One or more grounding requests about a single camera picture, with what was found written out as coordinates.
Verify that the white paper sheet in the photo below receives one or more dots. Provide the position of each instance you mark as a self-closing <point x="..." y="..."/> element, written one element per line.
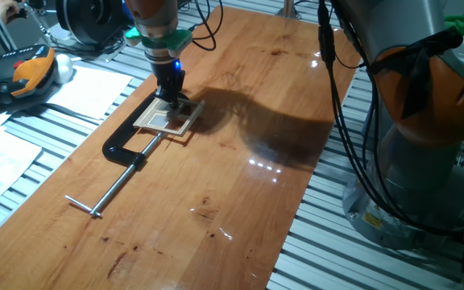
<point x="2" y="169"/>
<point x="91" y="90"/>

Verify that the wooden frame post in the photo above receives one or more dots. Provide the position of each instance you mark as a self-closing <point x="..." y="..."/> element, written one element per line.
<point x="288" y="8"/>

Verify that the orange and black teach pendant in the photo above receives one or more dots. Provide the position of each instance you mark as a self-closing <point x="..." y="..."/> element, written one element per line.
<point x="26" y="72"/>

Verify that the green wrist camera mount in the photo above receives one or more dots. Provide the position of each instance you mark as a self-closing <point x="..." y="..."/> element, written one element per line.
<point x="175" y="42"/>

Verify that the person's bare hand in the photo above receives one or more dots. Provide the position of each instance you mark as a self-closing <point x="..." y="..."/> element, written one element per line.
<point x="6" y="9"/>

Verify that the white computer mouse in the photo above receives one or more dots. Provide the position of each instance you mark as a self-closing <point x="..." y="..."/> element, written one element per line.
<point x="63" y="68"/>

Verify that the glossy wooden board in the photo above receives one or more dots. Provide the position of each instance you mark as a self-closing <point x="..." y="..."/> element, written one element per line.
<point x="216" y="201"/>

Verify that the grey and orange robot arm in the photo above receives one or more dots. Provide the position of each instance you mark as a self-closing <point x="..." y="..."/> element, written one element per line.
<point x="417" y="181"/>

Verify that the miniature wooden window frame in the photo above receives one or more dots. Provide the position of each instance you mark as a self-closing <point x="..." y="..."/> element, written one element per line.
<point x="145" y="117"/>

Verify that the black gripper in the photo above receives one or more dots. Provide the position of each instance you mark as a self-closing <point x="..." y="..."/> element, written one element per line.
<point x="167" y="78"/>

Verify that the black metal C-clamp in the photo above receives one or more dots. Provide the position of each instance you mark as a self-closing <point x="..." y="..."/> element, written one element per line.
<point x="113" y="151"/>

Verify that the black filament spool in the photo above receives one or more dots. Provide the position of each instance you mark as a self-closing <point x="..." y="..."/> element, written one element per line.
<point x="91" y="20"/>

